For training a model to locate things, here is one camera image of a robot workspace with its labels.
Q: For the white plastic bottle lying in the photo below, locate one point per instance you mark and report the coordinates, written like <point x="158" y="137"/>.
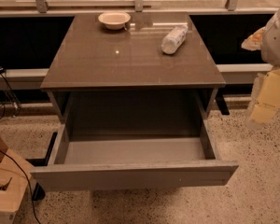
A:
<point x="171" y="43"/>

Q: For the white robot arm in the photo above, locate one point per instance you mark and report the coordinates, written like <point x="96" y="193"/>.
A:
<point x="267" y="41"/>

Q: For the cardboard box at left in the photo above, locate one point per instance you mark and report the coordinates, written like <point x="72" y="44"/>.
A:
<point x="13" y="182"/>

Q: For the grey top drawer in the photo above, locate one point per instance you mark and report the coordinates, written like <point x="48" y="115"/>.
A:
<point x="134" y="140"/>

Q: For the black cabinet foot right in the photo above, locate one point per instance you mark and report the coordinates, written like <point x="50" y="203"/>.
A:
<point x="221" y="103"/>

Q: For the brown glossy top cabinet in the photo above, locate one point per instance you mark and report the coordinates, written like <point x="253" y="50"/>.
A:
<point x="95" y="58"/>

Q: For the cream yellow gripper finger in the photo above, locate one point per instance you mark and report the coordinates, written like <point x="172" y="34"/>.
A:
<point x="265" y="99"/>

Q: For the cream paper bowl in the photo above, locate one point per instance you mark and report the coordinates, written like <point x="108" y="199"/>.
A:
<point x="114" y="20"/>

